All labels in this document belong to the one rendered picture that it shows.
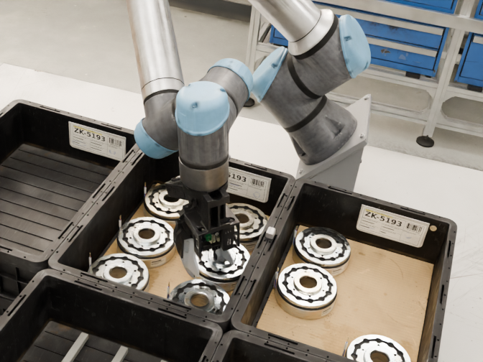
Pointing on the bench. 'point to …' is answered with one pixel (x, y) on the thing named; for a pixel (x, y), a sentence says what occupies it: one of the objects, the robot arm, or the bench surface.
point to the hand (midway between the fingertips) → (203, 263)
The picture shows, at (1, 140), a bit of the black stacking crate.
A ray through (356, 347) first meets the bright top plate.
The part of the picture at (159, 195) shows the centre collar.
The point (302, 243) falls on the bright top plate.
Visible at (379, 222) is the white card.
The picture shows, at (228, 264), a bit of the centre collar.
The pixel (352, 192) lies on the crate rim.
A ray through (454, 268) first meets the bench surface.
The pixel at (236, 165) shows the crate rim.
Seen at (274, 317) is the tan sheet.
